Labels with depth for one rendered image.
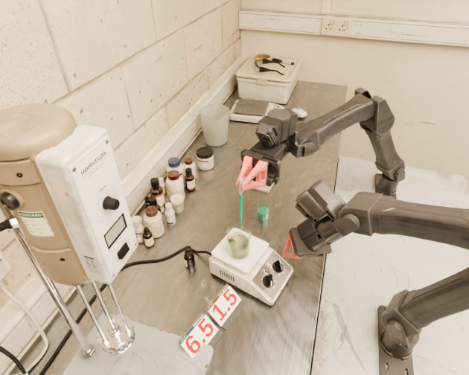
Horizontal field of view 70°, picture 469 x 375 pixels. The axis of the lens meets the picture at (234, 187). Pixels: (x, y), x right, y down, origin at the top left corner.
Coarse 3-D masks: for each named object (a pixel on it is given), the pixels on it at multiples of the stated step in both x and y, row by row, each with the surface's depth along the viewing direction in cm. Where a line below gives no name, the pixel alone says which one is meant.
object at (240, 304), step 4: (216, 296) 84; (240, 300) 87; (236, 304) 86; (240, 304) 86; (244, 304) 86; (232, 308) 85; (236, 308) 85; (240, 308) 85; (232, 312) 85; (236, 312) 85; (212, 316) 82; (228, 316) 84; (232, 316) 84; (212, 320) 83; (216, 320) 82; (224, 320) 83; (228, 320) 83; (232, 320) 83; (220, 324) 82; (224, 324) 82; (228, 324) 82; (224, 328) 81
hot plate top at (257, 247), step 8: (224, 240) 92; (256, 240) 92; (216, 248) 90; (224, 248) 90; (256, 248) 90; (264, 248) 90; (216, 256) 88; (224, 256) 88; (248, 256) 88; (256, 256) 88; (232, 264) 86; (240, 264) 86; (248, 264) 86; (248, 272) 84
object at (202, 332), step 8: (208, 320) 81; (200, 328) 79; (208, 328) 80; (216, 328) 81; (192, 336) 77; (200, 336) 78; (208, 336) 79; (184, 344) 75; (192, 344) 76; (200, 344) 77; (192, 352) 76
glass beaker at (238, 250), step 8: (232, 224) 86; (232, 232) 88; (240, 232) 88; (248, 232) 86; (232, 240) 83; (240, 240) 82; (248, 240) 83; (232, 248) 84; (240, 248) 84; (248, 248) 85; (232, 256) 86; (240, 256) 86
